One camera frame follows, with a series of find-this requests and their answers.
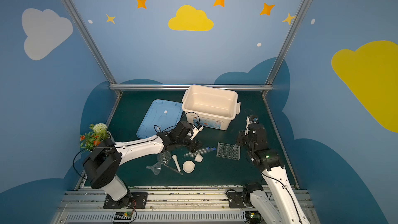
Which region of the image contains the right controller circuit board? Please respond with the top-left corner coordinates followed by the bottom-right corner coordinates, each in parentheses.
top-left (245, 212), bottom-right (262, 224)

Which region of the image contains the left controller circuit board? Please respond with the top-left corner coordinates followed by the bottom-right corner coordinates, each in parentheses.
top-left (113, 212), bottom-right (134, 224)

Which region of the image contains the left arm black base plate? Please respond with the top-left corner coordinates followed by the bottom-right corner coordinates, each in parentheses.
top-left (103, 192), bottom-right (148, 209)

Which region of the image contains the potted flower plant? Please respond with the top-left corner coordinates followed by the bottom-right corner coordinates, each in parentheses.
top-left (80, 123), bottom-right (112, 151)

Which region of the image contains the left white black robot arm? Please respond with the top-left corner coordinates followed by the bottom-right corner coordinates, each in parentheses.
top-left (83, 121), bottom-right (203, 207)

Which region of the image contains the clear glass petri dish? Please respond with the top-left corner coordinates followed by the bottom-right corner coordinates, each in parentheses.
top-left (157, 151), bottom-right (172, 165)

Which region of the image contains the glass stirring rod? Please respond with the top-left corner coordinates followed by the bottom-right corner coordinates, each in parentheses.
top-left (164, 164), bottom-right (183, 175)

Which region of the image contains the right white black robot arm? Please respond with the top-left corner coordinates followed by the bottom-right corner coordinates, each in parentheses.
top-left (236, 121), bottom-right (310, 224)

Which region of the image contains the small white crucible cup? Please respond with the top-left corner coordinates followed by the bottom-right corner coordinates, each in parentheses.
top-left (194, 154), bottom-right (203, 162)

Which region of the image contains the clear test tube rack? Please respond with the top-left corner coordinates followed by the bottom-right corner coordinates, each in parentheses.
top-left (216, 143), bottom-right (240, 161)

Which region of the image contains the white ceramic pestle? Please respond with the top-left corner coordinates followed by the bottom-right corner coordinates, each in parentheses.
top-left (172, 155), bottom-right (181, 172)

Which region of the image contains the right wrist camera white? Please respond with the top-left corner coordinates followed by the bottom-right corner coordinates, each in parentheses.
top-left (246, 115), bottom-right (258, 130)

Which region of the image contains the controller circuit board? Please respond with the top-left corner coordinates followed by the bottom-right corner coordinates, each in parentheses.
top-left (113, 212), bottom-right (134, 224)
top-left (245, 212), bottom-right (262, 224)

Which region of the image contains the clear plastic funnel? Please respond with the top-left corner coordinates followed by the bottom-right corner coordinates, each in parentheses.
top-left (146, 162), bottom-right (162, 175)

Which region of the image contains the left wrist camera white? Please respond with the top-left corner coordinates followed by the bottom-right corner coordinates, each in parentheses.
top-left (189, 121), bottom-right (204, 140)

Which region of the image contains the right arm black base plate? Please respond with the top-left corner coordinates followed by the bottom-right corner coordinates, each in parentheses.
top-left (226, 189), bottom-right (254, 208)

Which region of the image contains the white plastic storage bin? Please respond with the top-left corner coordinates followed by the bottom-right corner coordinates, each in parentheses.
top-left (181, 85), bottom-right (240, 131)

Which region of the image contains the light blue bin lid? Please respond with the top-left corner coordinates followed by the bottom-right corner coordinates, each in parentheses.
top-left (136, 99), bottom-right (183, 139)

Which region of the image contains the white ceramic mortar bowl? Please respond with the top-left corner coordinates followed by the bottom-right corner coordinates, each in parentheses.
top-left (183, 160), bottom-right (195, 173)

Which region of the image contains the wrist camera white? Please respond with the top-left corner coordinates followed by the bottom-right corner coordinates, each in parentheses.
top-left (189, 121), bottom-right (204, 140)
top-left (246, 115), bottom-right (258, 130)

